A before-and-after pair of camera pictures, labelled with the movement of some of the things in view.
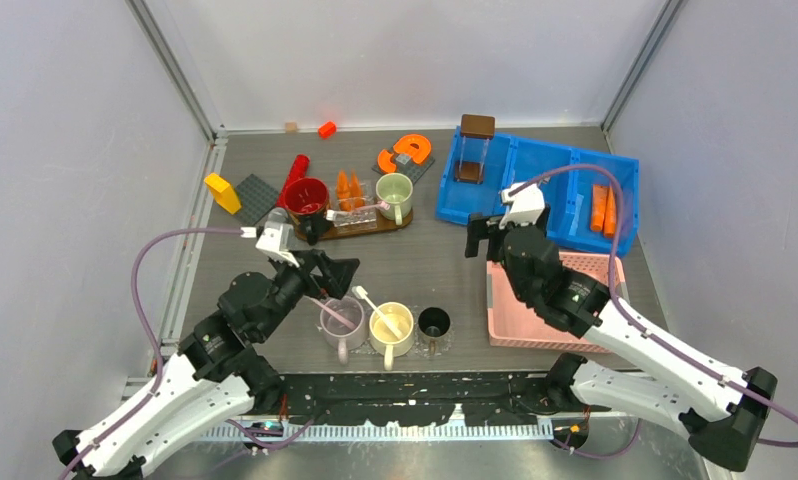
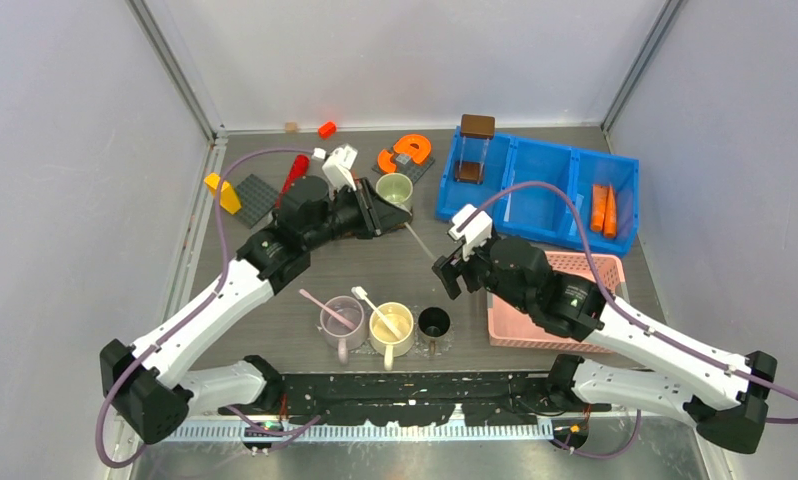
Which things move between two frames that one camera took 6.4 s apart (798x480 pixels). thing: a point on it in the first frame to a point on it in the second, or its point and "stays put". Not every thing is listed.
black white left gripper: x=337 y=273 to x=376 y=214
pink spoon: x=334 y=313 stays put
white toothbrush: x=361 y=294 stays put
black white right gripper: x=478 y=228 to x=460 y=262
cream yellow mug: x=383 y=338 stays put
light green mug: x=395 y=189 stays put
